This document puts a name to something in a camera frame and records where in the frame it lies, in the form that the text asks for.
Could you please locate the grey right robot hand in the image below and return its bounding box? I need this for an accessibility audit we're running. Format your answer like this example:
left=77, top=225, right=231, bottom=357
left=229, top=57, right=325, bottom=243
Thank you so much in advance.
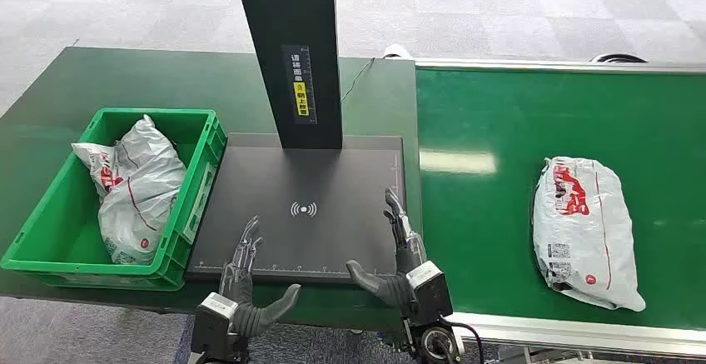
left=346, top=187, right=429, bottom=311

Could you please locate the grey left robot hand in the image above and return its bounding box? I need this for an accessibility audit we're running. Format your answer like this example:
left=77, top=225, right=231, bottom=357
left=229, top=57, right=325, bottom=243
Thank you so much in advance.
left=220, top=215, right=302, bottom=338

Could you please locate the white poly package red print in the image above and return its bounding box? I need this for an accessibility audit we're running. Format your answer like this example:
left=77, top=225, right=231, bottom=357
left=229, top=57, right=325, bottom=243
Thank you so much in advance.
left=532, top=157, right=646, bottom=313
left=72, top=114, right=187, bottom=266

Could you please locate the green conveyor belt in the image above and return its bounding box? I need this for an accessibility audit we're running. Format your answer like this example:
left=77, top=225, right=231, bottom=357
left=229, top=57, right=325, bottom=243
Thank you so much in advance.
left=415, top=66, right=706, bottom=332

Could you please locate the black inbound scanner machine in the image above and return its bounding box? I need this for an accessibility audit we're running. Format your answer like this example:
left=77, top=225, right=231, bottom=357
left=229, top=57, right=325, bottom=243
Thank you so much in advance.
left=184, top=0, right=407, bottom=286

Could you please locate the black and yellow label sticker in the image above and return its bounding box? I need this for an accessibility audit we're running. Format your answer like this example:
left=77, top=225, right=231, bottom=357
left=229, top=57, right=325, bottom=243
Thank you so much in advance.
left=281, top=45, right=319, bottom=127

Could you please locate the green plastic crate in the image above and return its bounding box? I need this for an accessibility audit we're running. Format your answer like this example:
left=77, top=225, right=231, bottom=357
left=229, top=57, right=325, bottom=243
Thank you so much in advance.
left=0, top=107, right=228, bottom=292

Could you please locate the dark green table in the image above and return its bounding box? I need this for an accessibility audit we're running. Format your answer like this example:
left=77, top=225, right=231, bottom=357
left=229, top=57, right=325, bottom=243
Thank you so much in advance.
left=0, top=47, right=424, bottom=333

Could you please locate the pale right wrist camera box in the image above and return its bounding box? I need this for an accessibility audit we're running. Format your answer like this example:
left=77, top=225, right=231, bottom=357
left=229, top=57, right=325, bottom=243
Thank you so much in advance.
left=405, top=262, right=455, bottom=324

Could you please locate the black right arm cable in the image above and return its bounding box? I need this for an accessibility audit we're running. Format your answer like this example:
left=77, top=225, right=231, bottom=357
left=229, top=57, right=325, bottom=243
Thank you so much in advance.
left=444, top=322, right=486, bottom=364

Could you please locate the thin black table cable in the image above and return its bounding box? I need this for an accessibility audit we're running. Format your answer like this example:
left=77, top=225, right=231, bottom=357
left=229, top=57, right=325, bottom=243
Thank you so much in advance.
left=339, top=57, right=376, bottom=104

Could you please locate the aluminium conveyor side rail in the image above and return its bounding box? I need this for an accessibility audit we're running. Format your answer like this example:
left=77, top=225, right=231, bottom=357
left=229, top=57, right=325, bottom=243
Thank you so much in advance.
left=444, top=312, right=706, bottom=359
left=415, top=57, right=706, bottom=75

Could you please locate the black ring object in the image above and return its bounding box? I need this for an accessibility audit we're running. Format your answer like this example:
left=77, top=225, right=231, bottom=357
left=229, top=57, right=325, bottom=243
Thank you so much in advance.
left=589, top=52, right=649, bottom=65

